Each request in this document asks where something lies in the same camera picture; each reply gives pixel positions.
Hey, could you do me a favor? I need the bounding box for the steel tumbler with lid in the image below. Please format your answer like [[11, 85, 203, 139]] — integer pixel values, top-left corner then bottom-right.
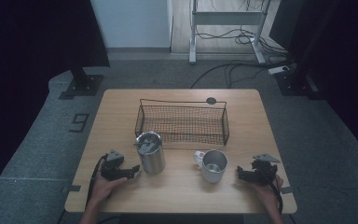
[[134, 130, 167, 175]]

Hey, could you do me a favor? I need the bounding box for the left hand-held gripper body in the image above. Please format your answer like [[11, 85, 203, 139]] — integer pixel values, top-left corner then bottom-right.
[[100, 148, 129, 182]]

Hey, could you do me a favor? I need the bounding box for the black stand base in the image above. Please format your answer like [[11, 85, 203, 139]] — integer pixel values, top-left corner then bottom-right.
[[274, 68, 324, 101], [58, 66, 104, 101]]

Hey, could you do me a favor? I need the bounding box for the white power strip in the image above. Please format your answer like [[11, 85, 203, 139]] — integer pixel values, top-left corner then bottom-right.
[[267, 65, 291, 76]]

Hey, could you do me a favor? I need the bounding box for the white mug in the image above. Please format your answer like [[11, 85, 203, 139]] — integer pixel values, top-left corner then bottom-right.
[[193, 148, 229, 184]]

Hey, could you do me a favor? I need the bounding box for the person's left hand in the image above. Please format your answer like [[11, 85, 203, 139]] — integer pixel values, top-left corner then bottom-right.
[[89, 161, 129, 203]]

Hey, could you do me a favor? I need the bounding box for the black curtain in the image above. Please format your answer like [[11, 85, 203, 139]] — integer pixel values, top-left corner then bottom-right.
[[0, 0, 111, 206], [268, 0, 358, 166]]

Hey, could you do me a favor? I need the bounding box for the white desk frame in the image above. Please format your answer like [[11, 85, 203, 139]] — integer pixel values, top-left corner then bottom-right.
[[188, 0, 273, 65]]

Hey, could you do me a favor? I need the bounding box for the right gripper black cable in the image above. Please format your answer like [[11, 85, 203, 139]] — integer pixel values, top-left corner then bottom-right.
[[268, 178, 284, 216]]

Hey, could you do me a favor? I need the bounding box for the tangle of floor cables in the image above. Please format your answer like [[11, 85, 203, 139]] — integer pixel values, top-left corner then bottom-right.
[[195, 27, 290, 58]]

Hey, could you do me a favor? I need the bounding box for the person's right hand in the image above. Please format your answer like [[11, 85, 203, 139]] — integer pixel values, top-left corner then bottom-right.
[[253, 175, 285, 210]]

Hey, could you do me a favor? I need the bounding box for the dark wire mesh basket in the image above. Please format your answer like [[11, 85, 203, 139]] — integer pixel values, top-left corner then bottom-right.
[[134, 98, 230, 147]]

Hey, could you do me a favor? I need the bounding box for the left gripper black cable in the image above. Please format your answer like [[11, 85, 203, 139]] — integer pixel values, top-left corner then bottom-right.
[[85, 154, 109, 207]]

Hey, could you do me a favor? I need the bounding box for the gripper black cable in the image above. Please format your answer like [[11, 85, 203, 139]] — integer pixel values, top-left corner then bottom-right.
[[268, 178, 284, 216], [85, 154, 109, 207]]

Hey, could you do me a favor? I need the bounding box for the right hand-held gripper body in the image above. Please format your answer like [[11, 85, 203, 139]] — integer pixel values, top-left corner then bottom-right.
[[249, 153, 282, 187]]

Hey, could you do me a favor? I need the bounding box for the long black floor cable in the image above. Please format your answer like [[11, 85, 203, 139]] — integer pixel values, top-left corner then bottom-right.
[[189, 60, 295, 90]]

